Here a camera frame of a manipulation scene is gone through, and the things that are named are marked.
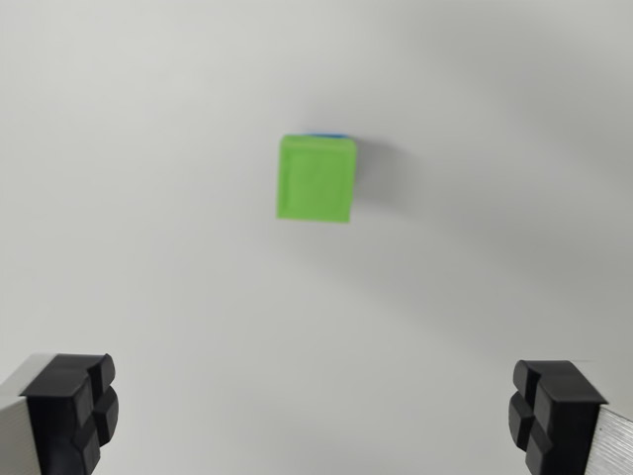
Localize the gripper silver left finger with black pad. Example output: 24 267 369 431
0 352 120 475

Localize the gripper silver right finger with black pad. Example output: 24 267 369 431
507 359 633 475

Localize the green embossed cube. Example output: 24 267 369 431
275 134 358 225

